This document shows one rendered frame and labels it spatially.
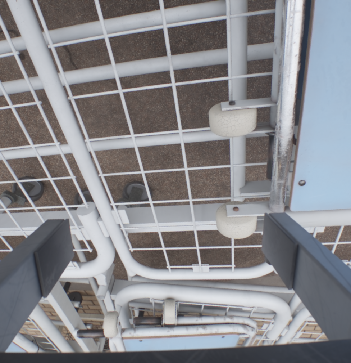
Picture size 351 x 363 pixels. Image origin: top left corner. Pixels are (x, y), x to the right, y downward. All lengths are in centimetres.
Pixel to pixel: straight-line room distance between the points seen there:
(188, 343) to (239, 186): 52
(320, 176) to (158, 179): 80
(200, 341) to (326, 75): 75
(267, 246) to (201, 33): 75
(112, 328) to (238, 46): 67
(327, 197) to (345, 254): 122
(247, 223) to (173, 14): 34
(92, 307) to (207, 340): 147
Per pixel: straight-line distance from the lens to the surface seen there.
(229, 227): 39
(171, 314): 75
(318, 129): 34
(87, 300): 215
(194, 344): 89
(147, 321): 82
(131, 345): 88
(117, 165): 109
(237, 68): 42
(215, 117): 33
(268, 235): 16
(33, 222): 77
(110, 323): 75
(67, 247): 17
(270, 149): 38
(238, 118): 33
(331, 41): 32
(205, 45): 86
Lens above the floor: 85
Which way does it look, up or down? 51 degrees down
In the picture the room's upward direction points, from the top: 172 degrees counter-clockwise
